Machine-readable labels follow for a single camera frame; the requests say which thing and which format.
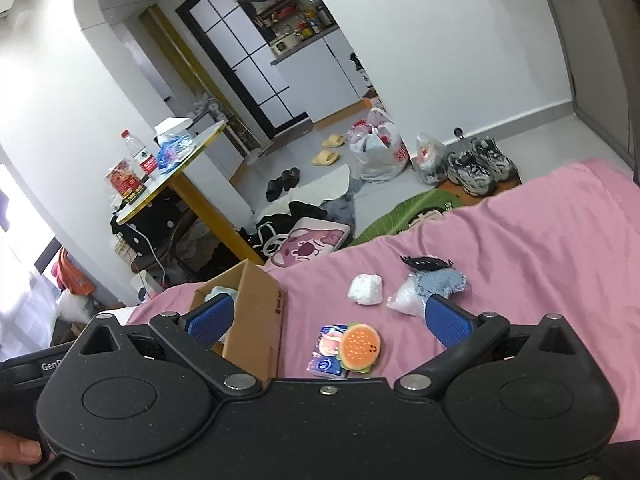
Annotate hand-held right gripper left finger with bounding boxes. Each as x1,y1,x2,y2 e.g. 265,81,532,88
77,294,263,392

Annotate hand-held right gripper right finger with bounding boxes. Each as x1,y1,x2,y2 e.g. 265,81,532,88
395,294,583,393

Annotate cardboard box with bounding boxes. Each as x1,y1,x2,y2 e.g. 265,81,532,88
189,260,287,381

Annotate blue-grey fluffy cloth toy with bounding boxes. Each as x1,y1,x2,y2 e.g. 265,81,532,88
407,265,471,297

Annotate clear bag of white stuffing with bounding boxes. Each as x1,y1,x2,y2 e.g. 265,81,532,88
386,275,430,317

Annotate black feathery cloth piece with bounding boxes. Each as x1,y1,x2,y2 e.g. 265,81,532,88
400,255,453,272

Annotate white soft ball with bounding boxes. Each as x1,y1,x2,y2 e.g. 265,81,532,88
348,273,385,306

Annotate burger-shaped sponge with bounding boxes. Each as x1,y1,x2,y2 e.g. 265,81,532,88
339,323,382,375

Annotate blue and pink tissue pack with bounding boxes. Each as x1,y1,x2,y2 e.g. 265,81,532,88
306,325,351,377

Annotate person's left hand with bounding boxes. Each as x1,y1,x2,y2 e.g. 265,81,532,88
0,432,44,466

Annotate white appliance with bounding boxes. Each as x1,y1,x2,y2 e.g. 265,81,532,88
131,270,166,303

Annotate white pillow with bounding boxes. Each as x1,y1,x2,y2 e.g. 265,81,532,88
95,307,147,327

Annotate pink bedsheet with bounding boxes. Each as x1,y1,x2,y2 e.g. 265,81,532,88
125,157,640,446

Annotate round yellow-edged table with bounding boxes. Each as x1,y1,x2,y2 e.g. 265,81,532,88
115,120,266,266

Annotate black polka dot bag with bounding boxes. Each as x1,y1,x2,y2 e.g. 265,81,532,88
111,195,193,256

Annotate pink bear cushion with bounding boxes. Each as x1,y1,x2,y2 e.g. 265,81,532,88
265,217,351,266

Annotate green leaf-shaped rug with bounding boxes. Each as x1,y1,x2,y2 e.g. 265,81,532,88
347,187,466,248

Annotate orange bag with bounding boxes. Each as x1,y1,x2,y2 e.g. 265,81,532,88
50,247,96,297

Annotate black clothing pile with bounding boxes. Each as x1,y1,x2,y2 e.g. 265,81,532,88
245,201,328,261

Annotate orange shoe mat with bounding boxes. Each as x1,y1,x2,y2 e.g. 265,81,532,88
437,180,521,198

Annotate grey and white sneaker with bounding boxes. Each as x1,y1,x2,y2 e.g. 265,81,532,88
446,150,496,197
470,136,521,183

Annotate red snack jar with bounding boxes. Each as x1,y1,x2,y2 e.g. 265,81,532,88
105,158,147,205

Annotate small clear plastic bag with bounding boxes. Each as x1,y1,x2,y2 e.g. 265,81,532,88
415,132,449,186

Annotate white floor mat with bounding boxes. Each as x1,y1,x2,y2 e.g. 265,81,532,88
262,164,352,216

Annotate blue plastic bag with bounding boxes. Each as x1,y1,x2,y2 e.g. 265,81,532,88
156,132,195,168

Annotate red-capped water bottle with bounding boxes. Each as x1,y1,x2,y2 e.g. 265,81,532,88
120,129,160,178

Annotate large white plastic bag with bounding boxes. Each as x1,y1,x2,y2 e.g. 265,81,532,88
347,107,412,183

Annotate white box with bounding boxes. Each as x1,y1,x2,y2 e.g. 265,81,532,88
153,116,193,136

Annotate white desk fan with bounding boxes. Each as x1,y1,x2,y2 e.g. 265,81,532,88
192,92,221,117

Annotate black-framed sliding door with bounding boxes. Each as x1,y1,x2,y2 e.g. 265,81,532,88
175,0,313,138

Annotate white kitchen cabinet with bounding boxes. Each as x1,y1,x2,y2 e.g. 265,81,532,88
270,27,368,123

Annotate grey wardrobe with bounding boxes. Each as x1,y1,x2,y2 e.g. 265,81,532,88
530,0,640,181

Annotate kitchen shelf with bottles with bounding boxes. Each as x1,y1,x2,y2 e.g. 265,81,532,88
250,0,337,41

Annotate white cable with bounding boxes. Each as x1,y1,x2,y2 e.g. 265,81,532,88
127,222,166,291

